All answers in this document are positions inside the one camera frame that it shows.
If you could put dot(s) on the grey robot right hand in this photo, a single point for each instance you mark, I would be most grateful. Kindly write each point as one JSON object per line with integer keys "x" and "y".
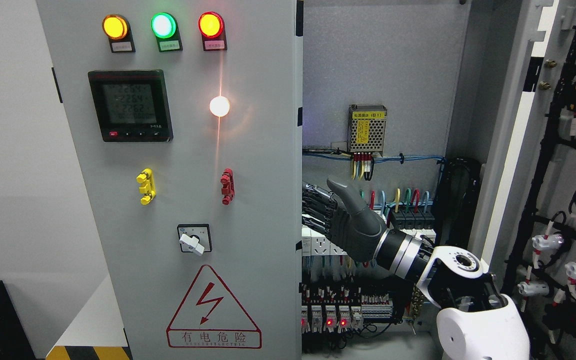
{"x": 341, "y": 215}

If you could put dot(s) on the grey cabinet door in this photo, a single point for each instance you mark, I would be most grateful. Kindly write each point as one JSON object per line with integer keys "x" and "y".
{"x": 256, "y": 64}
{"x": 514, "y": 115}

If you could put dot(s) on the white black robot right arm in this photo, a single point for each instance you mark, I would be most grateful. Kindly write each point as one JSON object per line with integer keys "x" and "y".
{"x": 458, "y": 290}

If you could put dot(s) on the red indicator light left door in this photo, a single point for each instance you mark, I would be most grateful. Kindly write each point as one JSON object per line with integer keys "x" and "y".
{"x": 211, "y": 25}

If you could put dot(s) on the green indicator light left door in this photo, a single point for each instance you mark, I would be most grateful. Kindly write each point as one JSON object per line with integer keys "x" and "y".
{"x": 163, "y": 25}

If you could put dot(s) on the yellow indicator light left door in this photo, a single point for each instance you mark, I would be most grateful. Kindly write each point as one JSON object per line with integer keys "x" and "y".
{"x": 115, "y": 26}

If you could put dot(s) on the white socket breaker row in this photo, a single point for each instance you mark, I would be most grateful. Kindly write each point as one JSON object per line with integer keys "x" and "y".
{"x": 316, "y": 244}

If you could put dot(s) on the black surge protector modules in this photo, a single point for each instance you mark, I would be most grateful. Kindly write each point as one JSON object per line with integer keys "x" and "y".
{"x": 414, "y": 223}

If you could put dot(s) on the lower relay terminal row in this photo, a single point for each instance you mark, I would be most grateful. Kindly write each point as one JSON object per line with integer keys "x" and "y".
{"x": 338, "y": 308}

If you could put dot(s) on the perforated metal power supply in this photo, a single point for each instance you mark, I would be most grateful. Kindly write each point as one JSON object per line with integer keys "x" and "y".
{"x": 367, "y": 128}

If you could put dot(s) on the grey electrical cabinet body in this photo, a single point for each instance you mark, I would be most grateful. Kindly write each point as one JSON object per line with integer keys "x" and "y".
{"x": 440, "y": 67}

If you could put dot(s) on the white glowing indicator light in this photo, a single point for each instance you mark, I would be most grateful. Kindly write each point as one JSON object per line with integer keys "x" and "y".
{"x": 219, "y": 106}

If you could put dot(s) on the red electric hazard warning sticker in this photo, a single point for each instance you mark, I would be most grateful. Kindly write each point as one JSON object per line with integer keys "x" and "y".
{"x": 210, "y": 316}

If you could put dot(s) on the black digital power meter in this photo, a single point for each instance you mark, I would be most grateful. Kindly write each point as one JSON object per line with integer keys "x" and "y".
{"x": 131, "y": 105}

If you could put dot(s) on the red terminal post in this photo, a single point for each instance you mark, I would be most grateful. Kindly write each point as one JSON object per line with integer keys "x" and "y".
{"x": 227, "y": 186}

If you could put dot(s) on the white rotary selector switch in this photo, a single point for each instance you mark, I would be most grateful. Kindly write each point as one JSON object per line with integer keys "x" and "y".
{"x": 195, "y": 238}

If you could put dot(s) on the yellow terminal post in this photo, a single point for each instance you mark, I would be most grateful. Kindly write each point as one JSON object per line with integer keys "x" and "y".
{"x": 147, "y": 186}

